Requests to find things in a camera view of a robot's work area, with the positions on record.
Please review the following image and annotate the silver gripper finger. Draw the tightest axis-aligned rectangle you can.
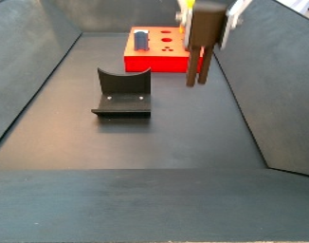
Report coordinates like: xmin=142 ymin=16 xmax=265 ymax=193
xmin=218 ymin=0 xmax=251 ymax=48
xmin=174 ymin=0 xmax=193 ymax=47

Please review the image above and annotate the brown three-prong peg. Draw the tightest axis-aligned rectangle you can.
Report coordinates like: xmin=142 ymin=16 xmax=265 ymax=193
xmin=186 ymin=1 xmax=226 ymax=86

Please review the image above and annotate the yellow two-prong block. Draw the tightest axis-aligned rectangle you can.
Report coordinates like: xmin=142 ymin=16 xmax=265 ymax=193
xmin=185 ymin=0 xmax=194 ymax=9

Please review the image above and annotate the red foam peg board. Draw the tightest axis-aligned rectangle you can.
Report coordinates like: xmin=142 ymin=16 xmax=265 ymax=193
xmin=123 ymin=27 xmax=189 ymax=73

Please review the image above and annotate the light blue notched block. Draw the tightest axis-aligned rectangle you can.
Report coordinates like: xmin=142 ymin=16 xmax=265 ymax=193
xmin=133 ymin=29 xmax=149 ymax=50

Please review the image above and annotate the black curved cradle bracket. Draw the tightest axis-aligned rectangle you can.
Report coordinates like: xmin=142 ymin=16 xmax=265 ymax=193
xmin=90 ymin=69 xmax=151 ymax=116

